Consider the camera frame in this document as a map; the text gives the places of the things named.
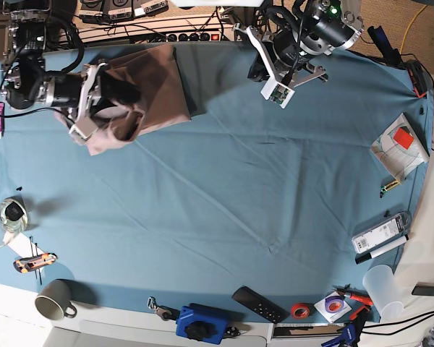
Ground white power strip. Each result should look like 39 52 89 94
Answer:
75 17 239 46

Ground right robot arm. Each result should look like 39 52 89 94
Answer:
0 1 141 124

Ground booklet with red square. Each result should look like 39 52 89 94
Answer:
370 113 430 184

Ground red tape roll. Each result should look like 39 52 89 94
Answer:
290 303 314 320

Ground metal carabiner keychain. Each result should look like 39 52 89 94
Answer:
147 296 180 321

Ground blue table cloth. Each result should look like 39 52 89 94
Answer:
0 43 434 322

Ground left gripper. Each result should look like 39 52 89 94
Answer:
247 30 328 87

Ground black power adapter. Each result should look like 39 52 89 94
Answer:
412 283 434 296

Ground red handled pliers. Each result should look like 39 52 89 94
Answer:
333 286 373 307

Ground blue box with black knob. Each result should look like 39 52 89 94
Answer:
176 304 229 345

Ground blue clamp bottom right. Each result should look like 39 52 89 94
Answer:
320 306 370 347

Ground black remote control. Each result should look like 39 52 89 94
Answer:
231 286 290 324

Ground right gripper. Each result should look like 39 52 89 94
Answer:
39 65 141 119

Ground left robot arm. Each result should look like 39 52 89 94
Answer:
248 1 364 88

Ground blue clamp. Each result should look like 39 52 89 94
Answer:
367 26 403 69
320 306 370 347

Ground orange utility knife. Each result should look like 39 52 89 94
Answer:
13 253 58 273

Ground black and white marker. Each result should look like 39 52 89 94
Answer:
355 235 409 265

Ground grey coffee mug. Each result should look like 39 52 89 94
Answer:
34 280 77 321

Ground pink t-shirt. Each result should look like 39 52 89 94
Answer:
53 43 192 156

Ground translucent plastic cup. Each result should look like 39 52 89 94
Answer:
362 265 404 320

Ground clear plastic case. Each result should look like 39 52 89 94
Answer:
352 212 412 254

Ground white paper note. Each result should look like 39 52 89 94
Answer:
7 234 43 258

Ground yellow cable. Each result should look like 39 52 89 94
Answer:
399 0 434 55

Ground orange black clamp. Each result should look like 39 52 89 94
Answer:
405 59 434 98

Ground glass jar with black lid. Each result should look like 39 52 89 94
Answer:
0 197 28 234

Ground blue clamp top right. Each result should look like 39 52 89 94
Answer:
367 26 403 69

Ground black zip ties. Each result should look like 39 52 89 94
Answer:
29 236 43 285

